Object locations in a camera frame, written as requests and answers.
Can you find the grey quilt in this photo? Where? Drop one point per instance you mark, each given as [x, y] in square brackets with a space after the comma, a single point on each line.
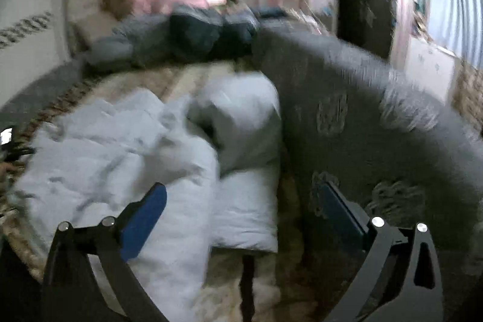
[128, 43]

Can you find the grey bed sheet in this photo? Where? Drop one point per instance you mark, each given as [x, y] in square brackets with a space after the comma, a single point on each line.
[41, 90]

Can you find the black wardrobe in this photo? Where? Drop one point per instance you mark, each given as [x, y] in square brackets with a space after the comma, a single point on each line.
[364, 5]

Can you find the light blue puffy jacket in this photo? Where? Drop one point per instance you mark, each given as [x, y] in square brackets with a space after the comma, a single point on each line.
[113, 156]

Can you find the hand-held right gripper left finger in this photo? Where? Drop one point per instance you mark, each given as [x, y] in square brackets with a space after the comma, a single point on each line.
[145, 220]

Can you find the white cabinet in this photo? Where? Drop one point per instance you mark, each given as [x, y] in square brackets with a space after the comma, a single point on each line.
[430, 65]

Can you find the blue curtain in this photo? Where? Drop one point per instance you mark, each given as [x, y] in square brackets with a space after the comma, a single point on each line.
[454, 12]

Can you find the grey floral sofa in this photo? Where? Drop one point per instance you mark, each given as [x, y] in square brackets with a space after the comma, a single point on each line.
[358, 141]

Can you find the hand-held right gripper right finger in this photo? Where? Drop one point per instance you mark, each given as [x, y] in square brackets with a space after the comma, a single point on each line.
[334, 210]

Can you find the beige patterned blanket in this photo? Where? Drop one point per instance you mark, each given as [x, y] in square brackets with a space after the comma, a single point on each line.
[181, 78]

